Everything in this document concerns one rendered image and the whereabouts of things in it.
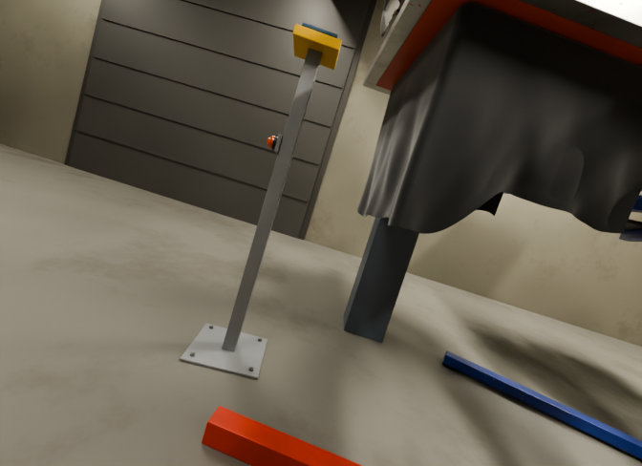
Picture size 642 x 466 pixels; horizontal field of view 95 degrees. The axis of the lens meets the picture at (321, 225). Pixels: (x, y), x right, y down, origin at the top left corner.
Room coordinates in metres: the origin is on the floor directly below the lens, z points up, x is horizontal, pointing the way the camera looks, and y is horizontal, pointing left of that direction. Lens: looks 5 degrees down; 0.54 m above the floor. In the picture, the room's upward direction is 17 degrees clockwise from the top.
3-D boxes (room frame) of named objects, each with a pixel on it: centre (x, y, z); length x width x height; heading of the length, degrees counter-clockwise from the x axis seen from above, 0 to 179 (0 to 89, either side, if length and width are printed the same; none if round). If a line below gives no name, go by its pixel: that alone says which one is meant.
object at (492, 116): (0.60, -0.38, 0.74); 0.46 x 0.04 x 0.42; 95
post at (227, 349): (0.88, 0.16, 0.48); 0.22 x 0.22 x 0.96; 5
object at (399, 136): (0.78, -0.12, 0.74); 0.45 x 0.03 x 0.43; 5
